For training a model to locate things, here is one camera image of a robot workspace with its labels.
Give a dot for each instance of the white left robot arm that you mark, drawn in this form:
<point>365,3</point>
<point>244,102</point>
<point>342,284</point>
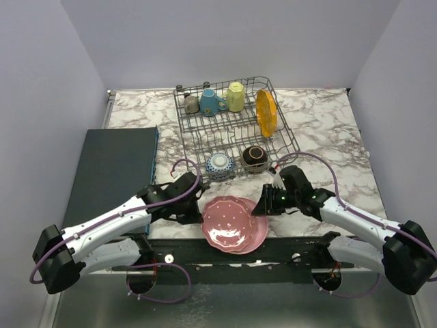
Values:
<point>62,256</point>

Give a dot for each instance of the dark brown bowl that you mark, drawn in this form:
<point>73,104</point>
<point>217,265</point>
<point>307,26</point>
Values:
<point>254,159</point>

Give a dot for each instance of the small grey cup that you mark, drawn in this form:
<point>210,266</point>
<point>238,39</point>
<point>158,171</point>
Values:
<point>191,104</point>

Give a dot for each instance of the orange polka dot plate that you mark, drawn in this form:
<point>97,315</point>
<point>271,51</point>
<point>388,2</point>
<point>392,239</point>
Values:
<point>266,112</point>

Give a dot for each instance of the orange blue patterned bowl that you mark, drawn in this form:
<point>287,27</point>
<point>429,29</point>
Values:
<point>220,166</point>

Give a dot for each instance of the pale yellow mug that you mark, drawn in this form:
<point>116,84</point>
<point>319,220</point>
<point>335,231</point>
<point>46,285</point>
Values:
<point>235,97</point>

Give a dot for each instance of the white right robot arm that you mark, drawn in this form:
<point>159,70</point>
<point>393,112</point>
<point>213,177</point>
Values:
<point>399,251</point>

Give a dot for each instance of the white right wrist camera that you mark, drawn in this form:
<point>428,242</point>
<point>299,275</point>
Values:
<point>277,179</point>

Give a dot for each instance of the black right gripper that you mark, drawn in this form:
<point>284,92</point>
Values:
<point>265,206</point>

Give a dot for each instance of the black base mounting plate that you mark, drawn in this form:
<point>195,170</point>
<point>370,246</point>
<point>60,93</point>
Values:
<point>276,260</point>

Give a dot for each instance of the plain pink bear plate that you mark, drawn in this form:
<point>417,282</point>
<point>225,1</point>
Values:
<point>259,235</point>

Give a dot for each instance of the grey wire dish rack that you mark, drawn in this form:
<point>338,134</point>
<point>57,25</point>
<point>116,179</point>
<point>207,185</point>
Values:
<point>231,133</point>

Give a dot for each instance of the blue mug white inside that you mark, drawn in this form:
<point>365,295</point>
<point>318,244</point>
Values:
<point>210,103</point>

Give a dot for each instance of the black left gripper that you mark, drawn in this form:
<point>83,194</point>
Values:
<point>194,217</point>

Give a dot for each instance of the dark network switch box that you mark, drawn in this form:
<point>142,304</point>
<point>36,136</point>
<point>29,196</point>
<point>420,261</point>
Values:
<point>114,165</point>

